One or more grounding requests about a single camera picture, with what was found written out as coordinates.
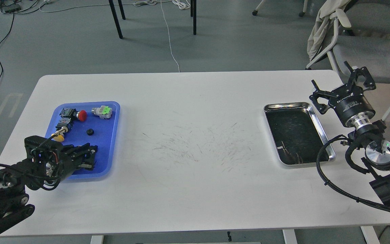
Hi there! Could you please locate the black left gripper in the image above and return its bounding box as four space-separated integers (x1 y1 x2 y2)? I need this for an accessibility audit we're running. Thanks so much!
24 136 99 182

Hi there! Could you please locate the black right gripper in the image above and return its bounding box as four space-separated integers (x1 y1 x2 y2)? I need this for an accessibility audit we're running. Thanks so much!
309 61 377 128

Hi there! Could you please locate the small black gear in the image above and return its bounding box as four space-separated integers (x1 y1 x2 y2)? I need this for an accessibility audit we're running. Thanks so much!
86 128 94 136

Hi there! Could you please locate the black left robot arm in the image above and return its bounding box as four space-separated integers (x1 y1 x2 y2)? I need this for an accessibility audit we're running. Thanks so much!
0 136 98 234

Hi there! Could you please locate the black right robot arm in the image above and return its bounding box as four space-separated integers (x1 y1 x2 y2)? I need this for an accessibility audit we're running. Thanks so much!
309 61 390 212

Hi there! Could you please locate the green grey connector part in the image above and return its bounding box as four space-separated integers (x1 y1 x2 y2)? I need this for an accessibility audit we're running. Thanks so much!
91 105 113 120

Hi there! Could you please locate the blue plastic tray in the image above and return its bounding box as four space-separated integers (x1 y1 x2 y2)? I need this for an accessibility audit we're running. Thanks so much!
45 101 120 181

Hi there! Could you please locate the stainless steel tray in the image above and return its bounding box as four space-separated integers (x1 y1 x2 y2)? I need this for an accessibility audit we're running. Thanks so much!
264 102 336 168

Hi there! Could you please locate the grey office chair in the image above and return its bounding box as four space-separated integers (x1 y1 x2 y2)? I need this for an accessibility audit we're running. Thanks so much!
306 0 390 84

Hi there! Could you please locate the beige cloth on chair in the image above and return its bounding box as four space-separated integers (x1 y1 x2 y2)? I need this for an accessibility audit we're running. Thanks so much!
307 0 350 60

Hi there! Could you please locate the black table leg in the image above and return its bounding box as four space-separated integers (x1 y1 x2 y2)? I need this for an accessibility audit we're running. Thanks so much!
108 0 126 40
189 0 197 35

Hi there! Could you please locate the black table leg right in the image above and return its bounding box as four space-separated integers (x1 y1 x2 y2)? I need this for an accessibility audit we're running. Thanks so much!
189 0 197 35

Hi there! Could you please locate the yellow push button switch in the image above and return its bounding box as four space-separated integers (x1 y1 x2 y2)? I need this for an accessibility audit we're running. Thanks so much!
51 118 74 142

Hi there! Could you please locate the red push button switch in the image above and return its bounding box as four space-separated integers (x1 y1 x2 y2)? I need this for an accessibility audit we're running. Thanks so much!
59 108 88 122

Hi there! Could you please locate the white floor cable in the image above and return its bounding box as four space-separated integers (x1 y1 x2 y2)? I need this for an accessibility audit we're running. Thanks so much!
159 0 181 73

